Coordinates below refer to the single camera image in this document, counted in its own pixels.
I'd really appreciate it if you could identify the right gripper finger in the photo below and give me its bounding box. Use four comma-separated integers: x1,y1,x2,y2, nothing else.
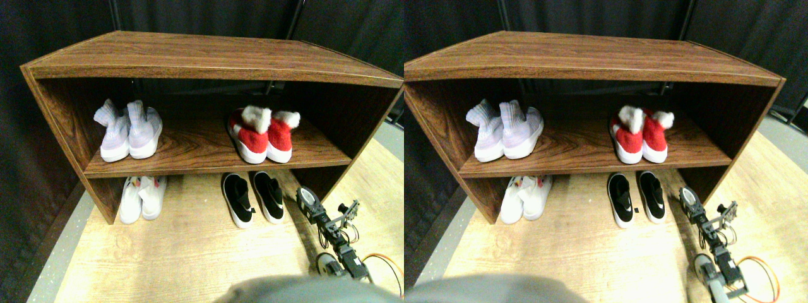
295,186,324,223
678,186,706,223

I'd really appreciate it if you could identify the black curtain stand foot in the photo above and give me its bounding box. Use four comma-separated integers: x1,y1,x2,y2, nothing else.
771,92,808,128

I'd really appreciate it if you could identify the brown shoe rack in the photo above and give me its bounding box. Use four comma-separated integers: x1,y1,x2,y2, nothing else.
20,31,404,225
404,31,787,225

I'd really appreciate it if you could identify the pale purple shoe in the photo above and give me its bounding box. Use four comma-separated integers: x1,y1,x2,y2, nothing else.
500,100,545,160
93,99,131,163
465,99,504,163
126,100,163,160

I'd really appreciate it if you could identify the orange wire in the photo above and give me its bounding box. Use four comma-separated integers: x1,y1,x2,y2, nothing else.
363,252,404,297
735,256,781,303

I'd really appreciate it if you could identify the white shoe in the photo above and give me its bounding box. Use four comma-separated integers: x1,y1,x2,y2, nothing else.
521,176,554,221
500,177,526,225
119,177,144,225
139,176,168,220

